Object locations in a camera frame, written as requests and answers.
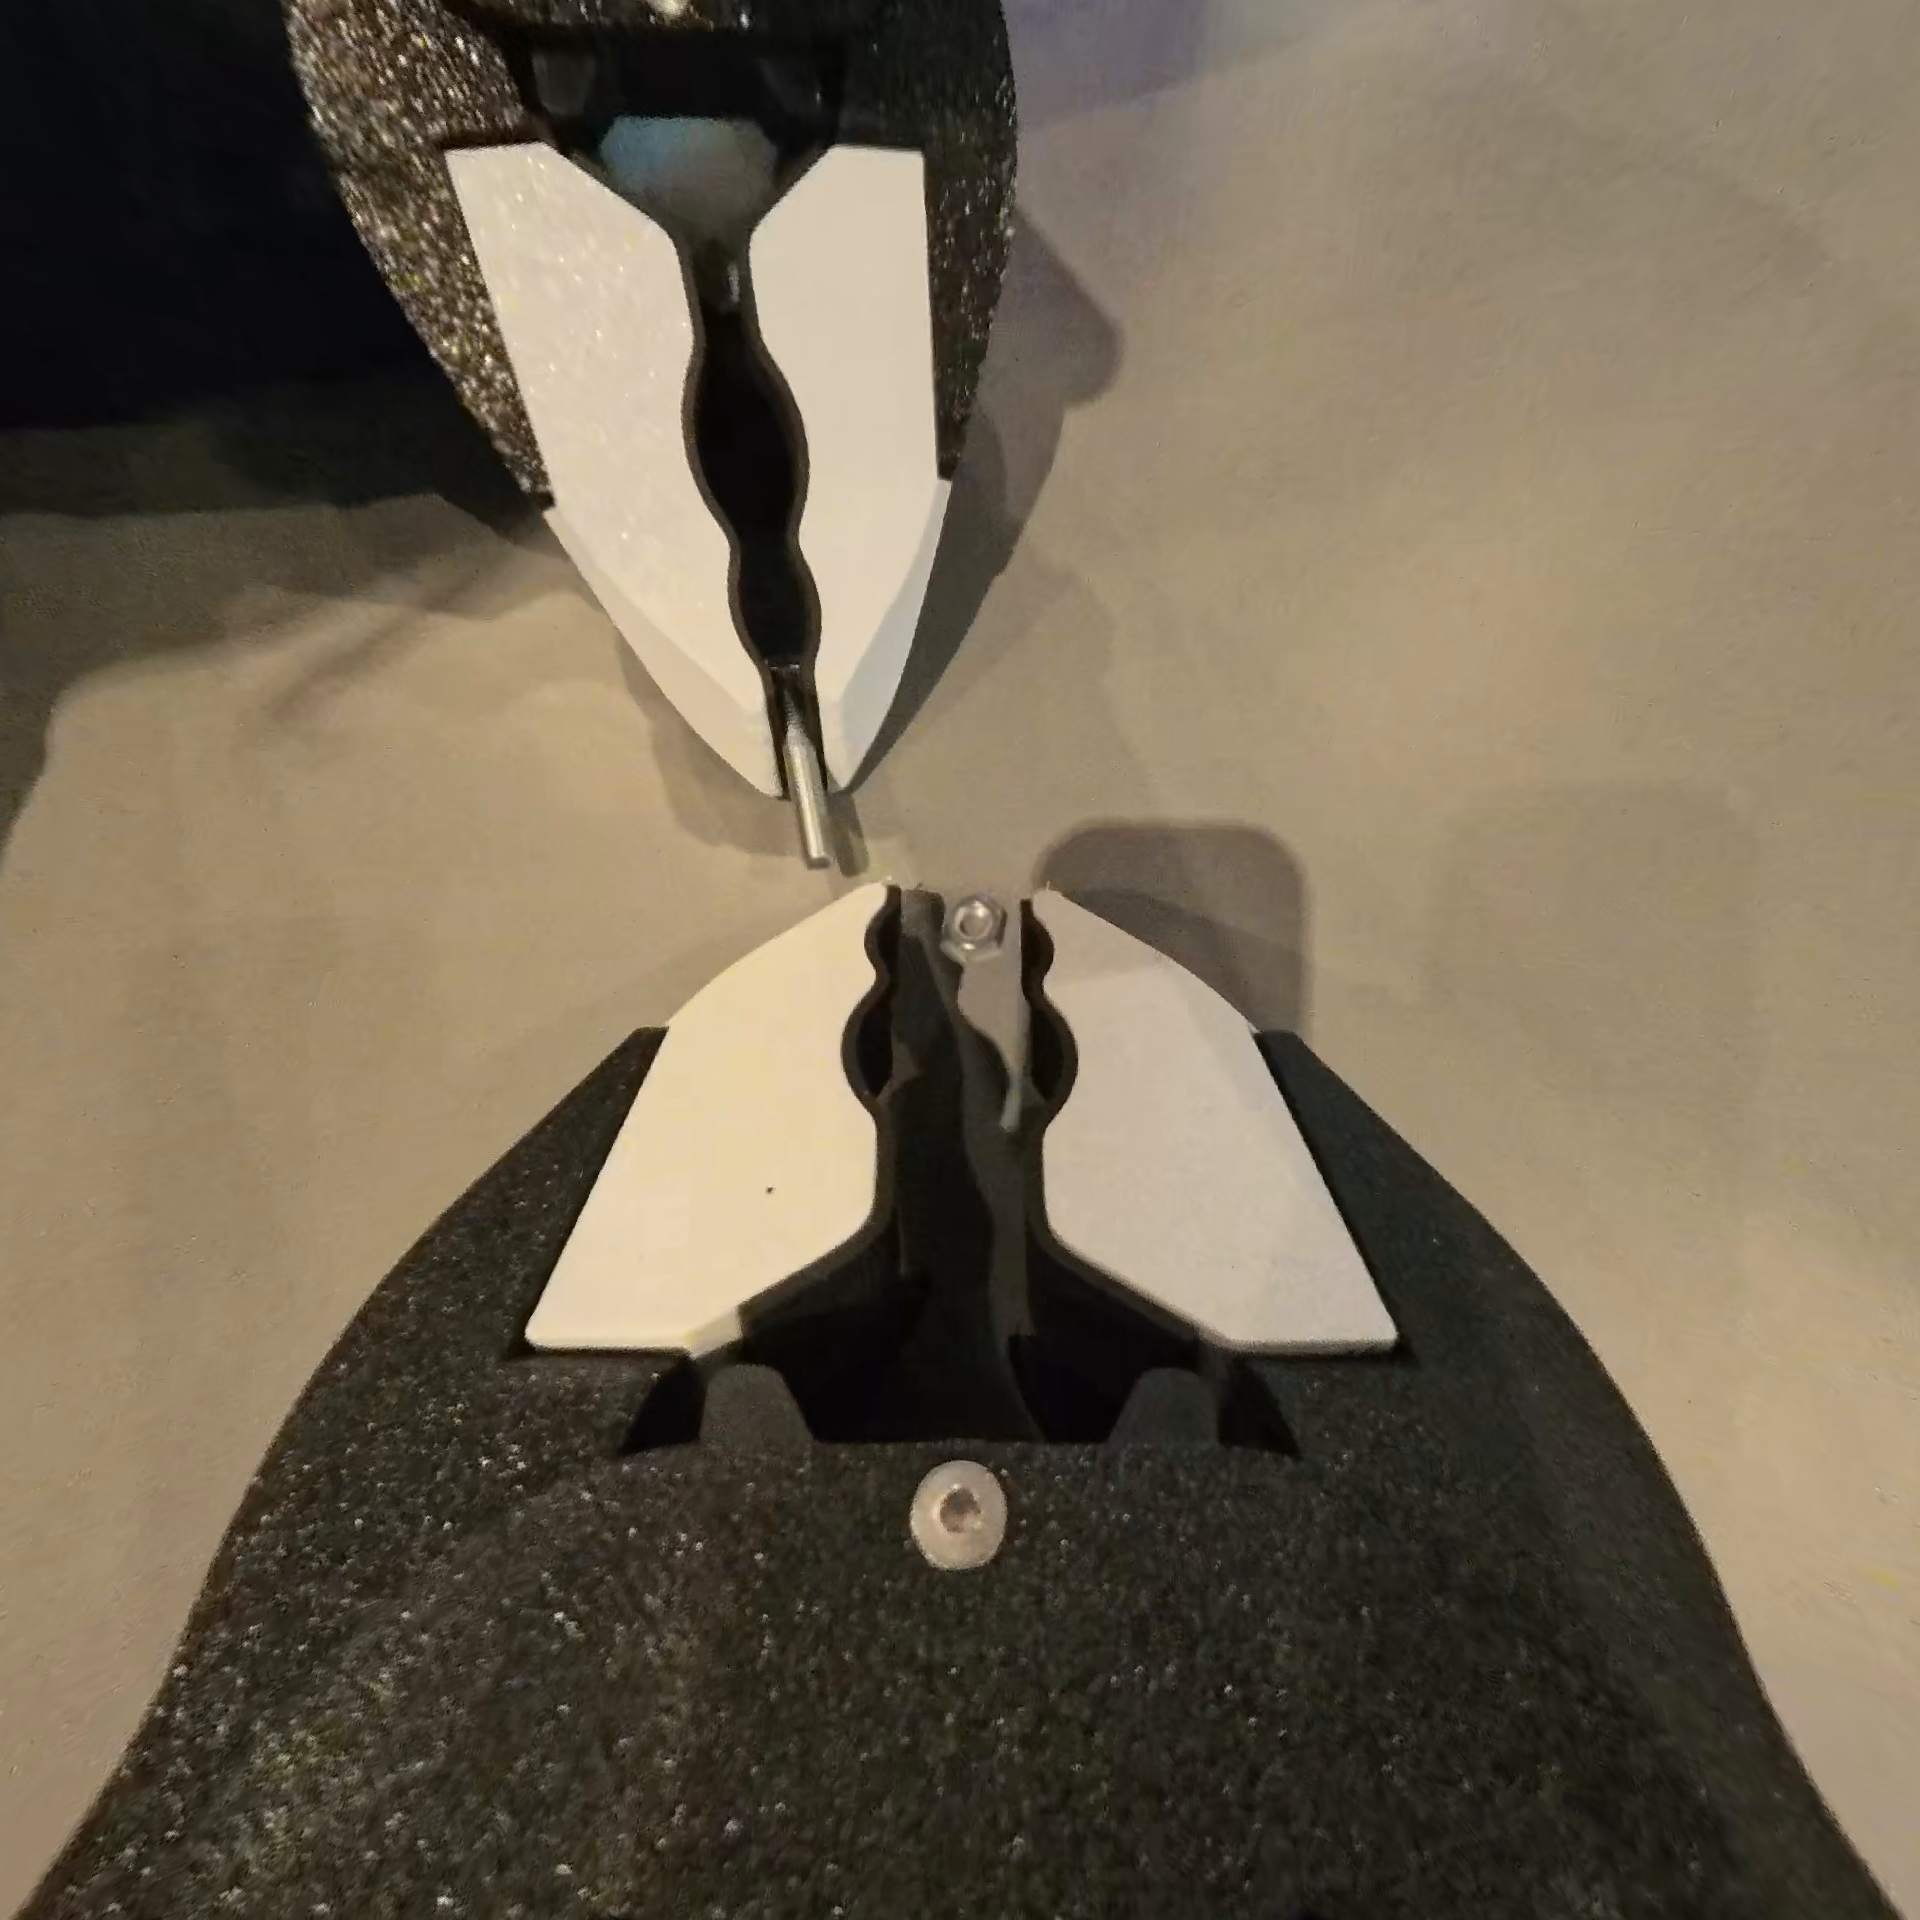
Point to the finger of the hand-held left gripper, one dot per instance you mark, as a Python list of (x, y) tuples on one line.
[(599, 419), (865, 419)]

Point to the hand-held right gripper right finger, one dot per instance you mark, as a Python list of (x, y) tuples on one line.
[(1201, 1170)]

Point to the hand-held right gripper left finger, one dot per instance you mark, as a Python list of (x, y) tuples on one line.
[(721, 1170)]

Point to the silver hex nut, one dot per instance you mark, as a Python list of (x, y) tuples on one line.
[(972, 925)]

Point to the silver metal bolt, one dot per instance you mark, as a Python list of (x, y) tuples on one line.
[(812, 812)]

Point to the person's left forearm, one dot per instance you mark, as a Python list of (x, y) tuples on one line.
[(152, 228)]

